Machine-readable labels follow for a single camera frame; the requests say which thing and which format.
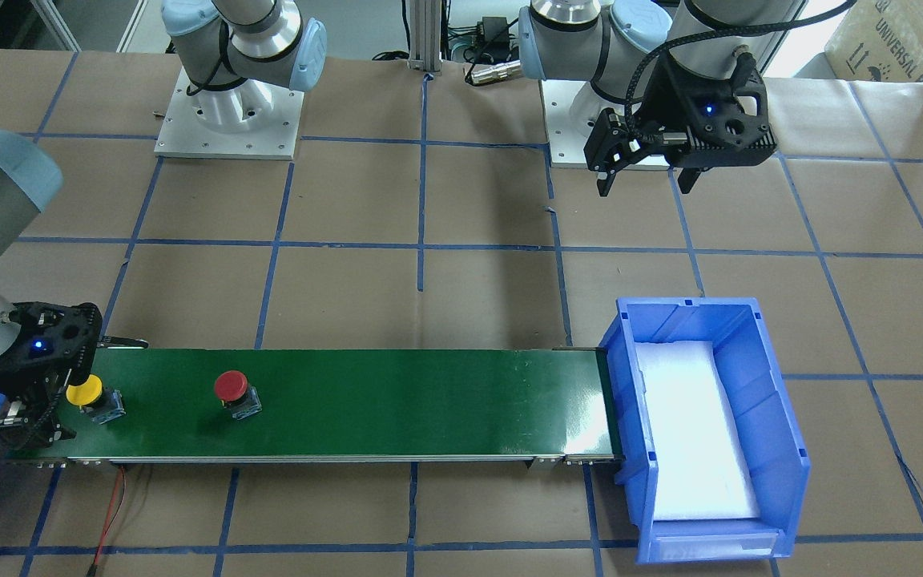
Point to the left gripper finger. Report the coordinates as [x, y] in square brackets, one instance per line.
[688, 177]
[606, 177]

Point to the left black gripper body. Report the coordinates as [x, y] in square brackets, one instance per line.
[658, 110]

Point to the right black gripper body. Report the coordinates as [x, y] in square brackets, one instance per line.
[26, 417]

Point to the yellow push button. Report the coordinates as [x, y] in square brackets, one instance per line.
[94, 399]

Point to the red push button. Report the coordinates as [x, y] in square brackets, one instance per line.
[237, 395]

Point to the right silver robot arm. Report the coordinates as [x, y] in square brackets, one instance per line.
[246, 66]

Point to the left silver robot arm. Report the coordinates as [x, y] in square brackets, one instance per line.
[614, 47]

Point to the black power adapter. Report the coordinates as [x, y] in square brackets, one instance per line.
[493, 32]

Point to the cardboard box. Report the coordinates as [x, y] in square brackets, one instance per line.
[879, 41]

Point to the green conveyor belt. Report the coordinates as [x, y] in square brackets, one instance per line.
[349, 405]

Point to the white foam in bin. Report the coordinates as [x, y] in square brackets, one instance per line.
[701, 470]

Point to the aluminium frame post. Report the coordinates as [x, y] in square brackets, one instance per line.
[427, 26]

